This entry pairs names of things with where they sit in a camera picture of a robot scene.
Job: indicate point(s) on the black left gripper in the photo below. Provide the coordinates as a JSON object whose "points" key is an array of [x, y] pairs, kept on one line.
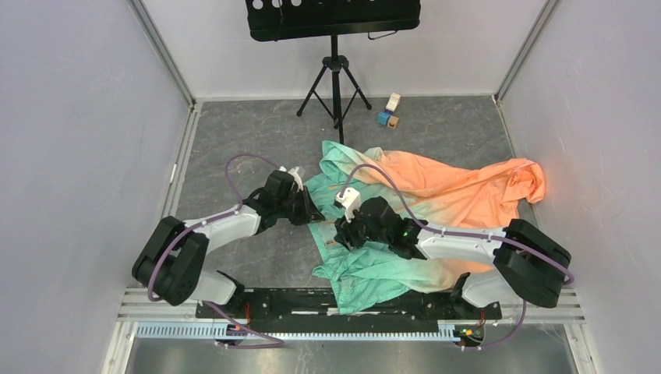
{"points": [[309, 213]]}

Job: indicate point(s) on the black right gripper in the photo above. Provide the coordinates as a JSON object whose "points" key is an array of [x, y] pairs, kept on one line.
{"points": [[345, 234]]}

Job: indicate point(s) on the green and orange jacket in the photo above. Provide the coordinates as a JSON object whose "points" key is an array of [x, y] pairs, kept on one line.
{"points": [[413, 185]]}

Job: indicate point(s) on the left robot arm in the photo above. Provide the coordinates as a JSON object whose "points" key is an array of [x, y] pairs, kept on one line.
{"points": [[171, 264]]}

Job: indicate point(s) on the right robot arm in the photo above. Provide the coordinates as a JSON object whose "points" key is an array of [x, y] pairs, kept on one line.
{"points": [[504, 264]]}

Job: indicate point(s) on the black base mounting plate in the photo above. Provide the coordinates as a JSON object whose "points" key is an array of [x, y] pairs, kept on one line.
{"points": [[316, 310]]}

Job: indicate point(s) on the blue toy cube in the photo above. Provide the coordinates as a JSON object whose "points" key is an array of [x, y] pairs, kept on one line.
{"points": [[383, 118]]}

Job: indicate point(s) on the brown wooden toy cube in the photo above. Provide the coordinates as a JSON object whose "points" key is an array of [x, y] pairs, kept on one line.
{"points": [[392, 122]]}

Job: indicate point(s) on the white toy block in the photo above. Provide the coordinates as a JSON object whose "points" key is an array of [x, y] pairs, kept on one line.
{"points": [[393, 102]]}

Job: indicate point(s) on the black music stand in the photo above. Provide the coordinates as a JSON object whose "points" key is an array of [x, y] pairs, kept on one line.
{"points": [[335, 87]]}

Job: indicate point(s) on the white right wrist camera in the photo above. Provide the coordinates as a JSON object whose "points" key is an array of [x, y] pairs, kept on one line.
{"points": [[350, 201]]}

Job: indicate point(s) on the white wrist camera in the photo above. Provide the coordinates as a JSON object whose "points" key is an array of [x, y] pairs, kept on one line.
{"points": [[296, 172], [350, 201]]}

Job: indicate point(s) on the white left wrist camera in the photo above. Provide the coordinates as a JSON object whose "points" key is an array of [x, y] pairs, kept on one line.
{"points": [[296, 172]]}

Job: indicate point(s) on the grey slotted cable duct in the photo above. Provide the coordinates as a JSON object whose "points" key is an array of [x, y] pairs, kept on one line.
{"points": [[225, 331]]}

